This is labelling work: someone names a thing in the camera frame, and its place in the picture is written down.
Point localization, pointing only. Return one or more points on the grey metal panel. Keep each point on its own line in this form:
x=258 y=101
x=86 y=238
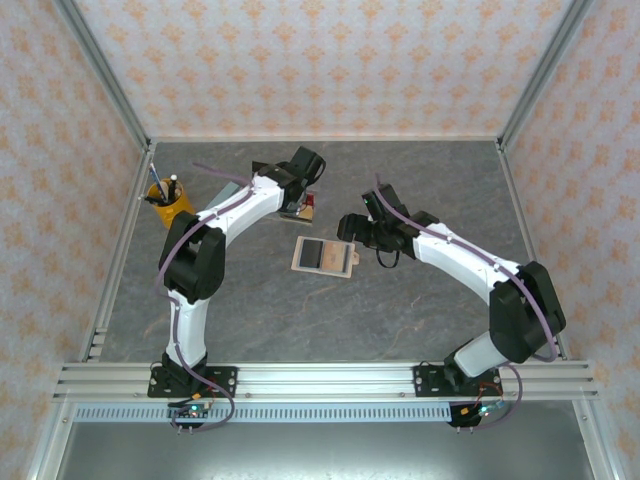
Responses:
x=320 y=450

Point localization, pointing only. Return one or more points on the aluminium table side rail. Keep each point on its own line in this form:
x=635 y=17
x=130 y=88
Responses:
x=531 y=250
x=121 y=250

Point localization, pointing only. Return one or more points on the light blue eraser block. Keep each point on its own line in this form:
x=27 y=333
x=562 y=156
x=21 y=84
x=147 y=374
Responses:
x=222 y=195

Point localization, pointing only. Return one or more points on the long aluminium mounting rail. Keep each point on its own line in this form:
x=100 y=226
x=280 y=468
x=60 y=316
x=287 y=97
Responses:
x=325 y=382

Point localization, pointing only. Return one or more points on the blue pen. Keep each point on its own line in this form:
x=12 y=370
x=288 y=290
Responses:
x=156 y=175

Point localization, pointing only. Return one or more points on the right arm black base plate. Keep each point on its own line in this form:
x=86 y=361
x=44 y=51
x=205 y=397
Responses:
x=425 y=382

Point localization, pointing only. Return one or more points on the dark grey VIP card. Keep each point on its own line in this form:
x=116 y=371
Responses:
x=310 y=254

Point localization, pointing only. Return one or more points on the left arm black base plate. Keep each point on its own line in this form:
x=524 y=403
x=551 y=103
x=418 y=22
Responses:
x=225 y=382

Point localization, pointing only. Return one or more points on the yellow pen cup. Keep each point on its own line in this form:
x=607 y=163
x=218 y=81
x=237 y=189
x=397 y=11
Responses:
x=177 y=212

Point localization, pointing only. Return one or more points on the black marker white cap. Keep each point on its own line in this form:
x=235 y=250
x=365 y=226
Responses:
x=172 y=187

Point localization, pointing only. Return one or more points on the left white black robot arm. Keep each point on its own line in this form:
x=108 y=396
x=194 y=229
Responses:
x=187 y=330

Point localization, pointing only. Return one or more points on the gold card stack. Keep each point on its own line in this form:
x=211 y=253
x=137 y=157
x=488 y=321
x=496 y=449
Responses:
x=300 y=215

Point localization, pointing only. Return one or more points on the short aluminium frame post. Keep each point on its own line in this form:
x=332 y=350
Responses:
x=52 y=440
x=592 y=440

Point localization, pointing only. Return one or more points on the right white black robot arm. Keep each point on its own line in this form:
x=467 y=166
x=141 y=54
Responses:
x=465 y=265

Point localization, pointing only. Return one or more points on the beige leather card holder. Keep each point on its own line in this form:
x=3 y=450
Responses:
x=354 y=258

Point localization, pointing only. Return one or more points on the red VIP card stack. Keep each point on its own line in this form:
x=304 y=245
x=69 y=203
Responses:
x=312 y=200

